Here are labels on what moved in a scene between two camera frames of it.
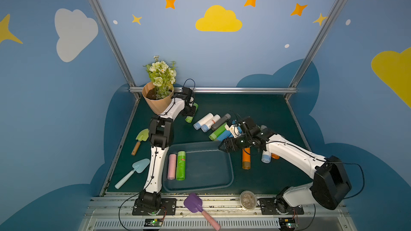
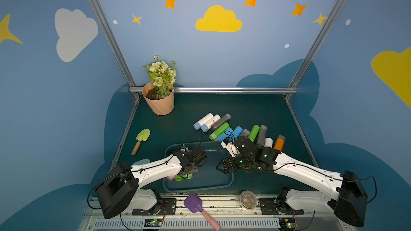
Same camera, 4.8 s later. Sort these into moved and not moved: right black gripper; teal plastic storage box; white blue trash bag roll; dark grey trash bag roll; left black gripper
Moved: left black gripper; right black gripper
Not moved: white blue trash bag roll; teal plastic storage box; dark grey trash bag roll
